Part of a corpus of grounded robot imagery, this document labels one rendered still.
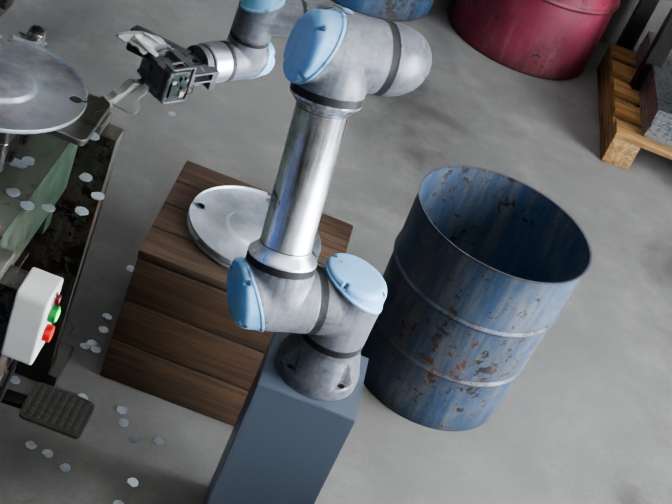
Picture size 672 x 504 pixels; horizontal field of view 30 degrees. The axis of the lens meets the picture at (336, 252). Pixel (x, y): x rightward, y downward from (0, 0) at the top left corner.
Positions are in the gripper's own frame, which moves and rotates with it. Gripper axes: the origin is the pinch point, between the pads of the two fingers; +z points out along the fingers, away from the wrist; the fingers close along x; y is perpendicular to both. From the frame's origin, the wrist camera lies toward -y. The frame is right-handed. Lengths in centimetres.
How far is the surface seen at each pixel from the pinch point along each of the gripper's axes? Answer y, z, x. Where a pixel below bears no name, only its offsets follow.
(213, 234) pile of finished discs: 6, -36, 41
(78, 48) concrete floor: -114, -92, 81
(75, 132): 14.9, 15.5, -0.3
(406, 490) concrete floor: 60, -62, 77
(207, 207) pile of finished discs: -2, -40, 41
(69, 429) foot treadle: 25, 7, 61
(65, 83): 2.6, 9.4, -0.2
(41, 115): 9.8, 18.6, -0.4
